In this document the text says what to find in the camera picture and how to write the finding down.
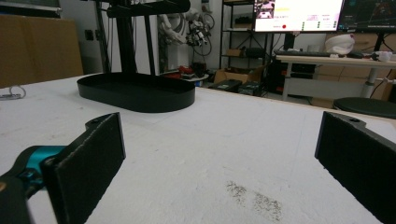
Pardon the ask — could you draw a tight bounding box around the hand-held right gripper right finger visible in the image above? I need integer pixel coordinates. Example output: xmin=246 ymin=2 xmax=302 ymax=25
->
xmin=314 ymin=110 xmax=396 ymax=224

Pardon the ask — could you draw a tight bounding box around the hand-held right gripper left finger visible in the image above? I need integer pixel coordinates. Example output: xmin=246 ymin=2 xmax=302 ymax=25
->
xmin=0 ymin=112 xmax=127 ymax=224

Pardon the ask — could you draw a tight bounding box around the black round stool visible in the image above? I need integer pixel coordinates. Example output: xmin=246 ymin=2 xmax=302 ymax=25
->
xmin=332 ymin=96 xmax=396 ymax=119

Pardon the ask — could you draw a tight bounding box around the wooden desk with white legs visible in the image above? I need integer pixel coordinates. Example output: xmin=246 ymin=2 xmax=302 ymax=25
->
xmin=275 ymin=54 xmax=396 ymax=102

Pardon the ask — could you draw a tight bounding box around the black two-tier oval rack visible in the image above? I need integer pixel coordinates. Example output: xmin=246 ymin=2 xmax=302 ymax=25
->
xmin=77 ymin=0 xmax=196 ymax=114

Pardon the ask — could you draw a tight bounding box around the white helmet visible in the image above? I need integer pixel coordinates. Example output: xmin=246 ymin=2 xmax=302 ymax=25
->
xmin=324 ymin=33 xmax=356 ymax=55

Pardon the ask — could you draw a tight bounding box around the black keyboard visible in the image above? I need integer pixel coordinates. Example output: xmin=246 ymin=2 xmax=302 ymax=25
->
xmin=273 ymin=49 xmax=332 ymax=58

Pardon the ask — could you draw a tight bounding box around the large cardboard box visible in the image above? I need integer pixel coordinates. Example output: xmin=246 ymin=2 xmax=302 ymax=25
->
xmin=0 ymin=14 xmax=84 ymax=89

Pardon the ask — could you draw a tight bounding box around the red and black tool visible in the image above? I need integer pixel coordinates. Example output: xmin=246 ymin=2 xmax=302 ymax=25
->
xmin=163 ymin=64 xmax=197 ymax=80

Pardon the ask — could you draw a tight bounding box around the dark computer monitor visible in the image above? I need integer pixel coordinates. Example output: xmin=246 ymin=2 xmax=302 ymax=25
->
xmin=337 ymin=0 xmax=396 ymax=34

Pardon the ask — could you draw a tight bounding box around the open cardboard box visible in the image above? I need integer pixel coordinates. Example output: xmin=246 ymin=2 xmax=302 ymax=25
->
xmin=213 ymin=64 xmax=268 ymax=85

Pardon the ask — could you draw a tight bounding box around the black case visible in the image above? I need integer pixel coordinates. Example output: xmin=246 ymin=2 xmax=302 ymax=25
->
xmin=207 ymin=78 xmax=243 ymax=93

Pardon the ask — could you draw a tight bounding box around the bright computer monitor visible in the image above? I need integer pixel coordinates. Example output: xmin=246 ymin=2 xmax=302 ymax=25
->
xmin=253 ymin=0 xmax=345 ymax=34

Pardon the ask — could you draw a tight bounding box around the black metal shelf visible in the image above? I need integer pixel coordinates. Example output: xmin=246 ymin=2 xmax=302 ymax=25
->
xmin=219 ymin=0 xmax=275 ymax=96

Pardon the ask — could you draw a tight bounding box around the white humanoid robot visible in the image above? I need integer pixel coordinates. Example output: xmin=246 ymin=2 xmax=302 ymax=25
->
xmin=157 ymin=7 xmax=216 ymax=73

